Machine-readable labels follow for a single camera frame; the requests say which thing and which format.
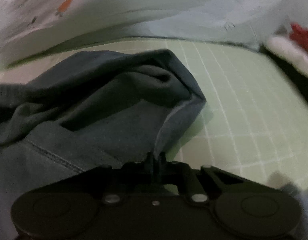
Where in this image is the white folded shirt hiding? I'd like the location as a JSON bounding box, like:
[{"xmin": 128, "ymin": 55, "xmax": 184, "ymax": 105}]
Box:
[{"xmin": 264, "ymin": 36, "xmax": 308, "ymax": 78}]

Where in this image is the dark teal sweatshirt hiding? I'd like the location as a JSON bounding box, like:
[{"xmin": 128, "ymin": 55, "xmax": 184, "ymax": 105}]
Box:
[{"xmin": 0, "ymin": 49, "xmax": 206, "ymax": 239}]

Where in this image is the carrot print bed sheet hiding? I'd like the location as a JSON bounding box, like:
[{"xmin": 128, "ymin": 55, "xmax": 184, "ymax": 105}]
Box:
[{"xmin": 0, "ymin": 0, "xmax": 308, "ymax": 68}]

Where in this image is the red striped folded garment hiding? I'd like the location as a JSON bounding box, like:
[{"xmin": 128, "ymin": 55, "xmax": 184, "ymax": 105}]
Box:
[{"xmin": 289, "ymin": 23, "xmax": 308, "ymax": 53}]

